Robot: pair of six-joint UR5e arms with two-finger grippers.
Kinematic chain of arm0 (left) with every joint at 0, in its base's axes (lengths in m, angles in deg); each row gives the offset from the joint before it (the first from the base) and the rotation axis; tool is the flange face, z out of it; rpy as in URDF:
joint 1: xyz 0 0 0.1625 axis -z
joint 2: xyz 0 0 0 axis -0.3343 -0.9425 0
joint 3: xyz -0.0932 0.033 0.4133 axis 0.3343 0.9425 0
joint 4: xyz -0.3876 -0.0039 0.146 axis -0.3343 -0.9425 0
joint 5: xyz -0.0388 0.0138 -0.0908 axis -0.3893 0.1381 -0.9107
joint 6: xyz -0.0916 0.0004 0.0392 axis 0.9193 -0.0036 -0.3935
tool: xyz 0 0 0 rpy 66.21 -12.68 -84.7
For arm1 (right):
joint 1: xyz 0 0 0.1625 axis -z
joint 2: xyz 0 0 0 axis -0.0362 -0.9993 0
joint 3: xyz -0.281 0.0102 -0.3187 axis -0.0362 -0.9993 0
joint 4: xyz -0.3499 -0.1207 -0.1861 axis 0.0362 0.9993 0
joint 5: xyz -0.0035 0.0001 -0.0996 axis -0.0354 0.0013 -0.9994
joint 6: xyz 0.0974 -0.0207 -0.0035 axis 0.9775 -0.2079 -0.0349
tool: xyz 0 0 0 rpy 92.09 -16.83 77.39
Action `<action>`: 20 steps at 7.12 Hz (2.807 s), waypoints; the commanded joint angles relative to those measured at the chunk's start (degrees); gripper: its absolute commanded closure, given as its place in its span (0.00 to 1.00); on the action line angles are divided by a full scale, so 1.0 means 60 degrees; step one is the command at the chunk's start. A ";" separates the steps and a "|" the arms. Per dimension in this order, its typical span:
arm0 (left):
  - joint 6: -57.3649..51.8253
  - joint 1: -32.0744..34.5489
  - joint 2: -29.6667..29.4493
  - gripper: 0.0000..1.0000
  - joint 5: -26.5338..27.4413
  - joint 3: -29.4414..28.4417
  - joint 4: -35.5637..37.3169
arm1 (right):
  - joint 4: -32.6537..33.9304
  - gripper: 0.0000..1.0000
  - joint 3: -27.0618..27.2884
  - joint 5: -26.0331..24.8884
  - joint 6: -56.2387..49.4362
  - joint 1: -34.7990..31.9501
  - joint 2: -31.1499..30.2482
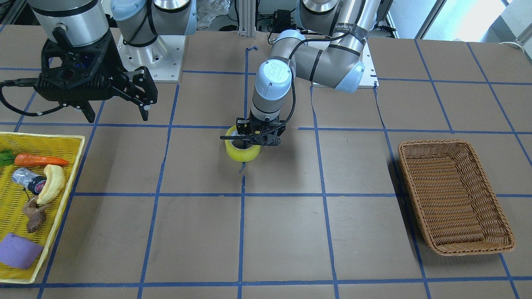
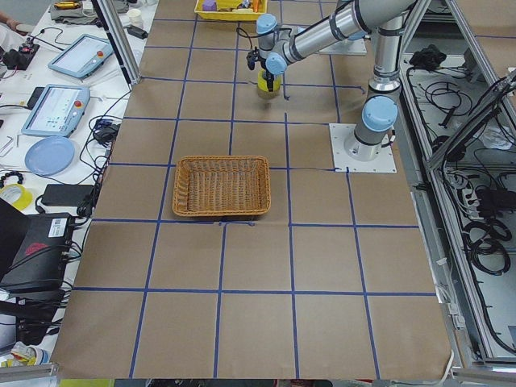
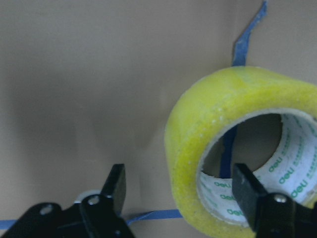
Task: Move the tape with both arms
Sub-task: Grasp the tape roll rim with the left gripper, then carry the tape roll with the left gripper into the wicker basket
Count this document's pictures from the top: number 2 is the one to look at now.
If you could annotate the brown wicker basket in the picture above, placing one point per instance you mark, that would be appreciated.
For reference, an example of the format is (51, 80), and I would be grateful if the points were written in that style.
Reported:
(220, 186)

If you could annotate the black computer box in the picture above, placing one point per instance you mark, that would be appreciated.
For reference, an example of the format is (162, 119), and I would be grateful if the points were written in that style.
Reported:
(33, 249)

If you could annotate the small printed can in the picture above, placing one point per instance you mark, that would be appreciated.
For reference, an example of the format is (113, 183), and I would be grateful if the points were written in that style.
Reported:
(245, 4)

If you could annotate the aluminium frame post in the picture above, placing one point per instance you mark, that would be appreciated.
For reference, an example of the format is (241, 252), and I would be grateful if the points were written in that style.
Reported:
(118, 39)

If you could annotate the lower teach pendant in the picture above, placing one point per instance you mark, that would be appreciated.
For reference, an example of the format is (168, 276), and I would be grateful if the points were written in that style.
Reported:
(57, 111)

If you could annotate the yellow plastic basket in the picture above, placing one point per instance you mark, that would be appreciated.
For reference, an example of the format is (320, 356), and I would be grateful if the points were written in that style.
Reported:
(228, 11)

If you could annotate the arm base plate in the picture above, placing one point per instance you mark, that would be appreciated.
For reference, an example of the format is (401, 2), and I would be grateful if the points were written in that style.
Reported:
(351, 156)
(346, 48)

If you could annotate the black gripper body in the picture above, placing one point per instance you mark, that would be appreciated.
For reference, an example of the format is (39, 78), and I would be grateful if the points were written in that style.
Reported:
(269, 76)

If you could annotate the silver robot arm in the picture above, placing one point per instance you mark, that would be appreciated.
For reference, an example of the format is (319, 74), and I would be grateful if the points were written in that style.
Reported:
(280, 46)

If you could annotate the white paper cup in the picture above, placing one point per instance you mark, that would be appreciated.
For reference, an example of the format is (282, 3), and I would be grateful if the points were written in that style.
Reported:
(135, 17)

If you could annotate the upper teach pendant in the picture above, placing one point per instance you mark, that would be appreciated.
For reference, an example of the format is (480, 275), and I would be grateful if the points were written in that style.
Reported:
(83, 57)

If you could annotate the black cloth bundle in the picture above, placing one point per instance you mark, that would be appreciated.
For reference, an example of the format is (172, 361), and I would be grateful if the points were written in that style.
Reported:
(429, 58)

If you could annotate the purple foam block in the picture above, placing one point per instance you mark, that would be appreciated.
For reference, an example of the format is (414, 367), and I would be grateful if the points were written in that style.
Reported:
(209, 6)

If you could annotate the teach pendant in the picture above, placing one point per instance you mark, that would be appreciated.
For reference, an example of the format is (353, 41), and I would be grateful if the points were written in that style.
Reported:
(57, 111)
(83, 57)

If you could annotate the spare yellow tape roll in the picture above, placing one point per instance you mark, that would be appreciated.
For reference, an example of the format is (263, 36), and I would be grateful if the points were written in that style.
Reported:
(17, 196)

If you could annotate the light blue plate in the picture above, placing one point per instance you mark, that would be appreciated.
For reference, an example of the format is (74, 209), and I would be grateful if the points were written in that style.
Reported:
(50, 156)

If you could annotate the black power adapter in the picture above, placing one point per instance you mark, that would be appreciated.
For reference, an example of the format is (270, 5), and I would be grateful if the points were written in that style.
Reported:
(65, 195)

